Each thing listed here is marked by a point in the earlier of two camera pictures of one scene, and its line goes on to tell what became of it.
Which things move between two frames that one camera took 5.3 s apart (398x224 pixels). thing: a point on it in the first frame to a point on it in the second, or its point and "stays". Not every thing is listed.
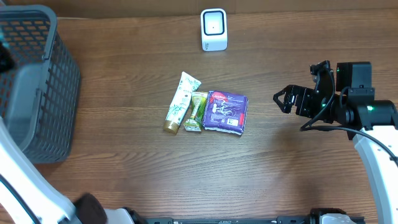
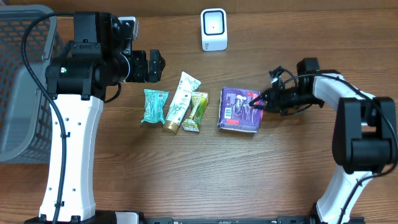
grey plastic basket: x=39 y=96 stays
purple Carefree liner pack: x=225 y=112 to x=236 y=114
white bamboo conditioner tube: x=187 y=87 stays
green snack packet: x=194 y=122 stays
